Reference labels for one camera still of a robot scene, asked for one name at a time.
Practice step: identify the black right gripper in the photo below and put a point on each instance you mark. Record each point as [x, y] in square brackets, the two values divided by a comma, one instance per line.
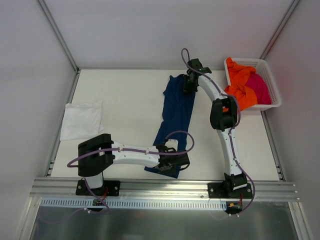
[189, 85]

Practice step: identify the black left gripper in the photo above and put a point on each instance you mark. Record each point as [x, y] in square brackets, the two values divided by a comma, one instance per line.
[180, 160]

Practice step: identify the blue printed t shirt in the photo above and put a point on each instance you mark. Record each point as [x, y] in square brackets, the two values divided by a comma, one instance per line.
[176, 115]

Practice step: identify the orange t shirt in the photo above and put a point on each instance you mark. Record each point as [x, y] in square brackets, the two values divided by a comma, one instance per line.
[239, 75]

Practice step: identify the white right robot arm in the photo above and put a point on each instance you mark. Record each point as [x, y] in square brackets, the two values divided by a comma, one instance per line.
[224, 119]

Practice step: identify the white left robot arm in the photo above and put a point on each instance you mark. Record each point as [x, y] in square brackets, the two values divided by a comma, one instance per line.
[99, 153]

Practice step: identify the white plastic basket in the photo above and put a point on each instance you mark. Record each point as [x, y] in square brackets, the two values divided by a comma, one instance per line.
[263, 70]

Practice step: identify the pink t shirt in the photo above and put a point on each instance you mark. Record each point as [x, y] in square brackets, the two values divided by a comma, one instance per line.
[256, 83]

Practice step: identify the folded white t shirt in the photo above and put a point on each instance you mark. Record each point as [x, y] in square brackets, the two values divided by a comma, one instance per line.
[82, 121]

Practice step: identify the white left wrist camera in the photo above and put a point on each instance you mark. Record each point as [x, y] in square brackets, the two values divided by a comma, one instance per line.
[172, 143]

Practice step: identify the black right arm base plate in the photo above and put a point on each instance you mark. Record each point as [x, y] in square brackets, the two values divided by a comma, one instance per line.
[220, 190]

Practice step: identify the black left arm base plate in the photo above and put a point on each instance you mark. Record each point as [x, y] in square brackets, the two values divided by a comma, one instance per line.
[109, 188]

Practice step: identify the aluminium mounting rail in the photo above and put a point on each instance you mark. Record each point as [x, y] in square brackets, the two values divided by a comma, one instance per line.
[143, 189]

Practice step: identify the white slotted cable duct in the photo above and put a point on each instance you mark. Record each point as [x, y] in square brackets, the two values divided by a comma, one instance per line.
[149, 204]

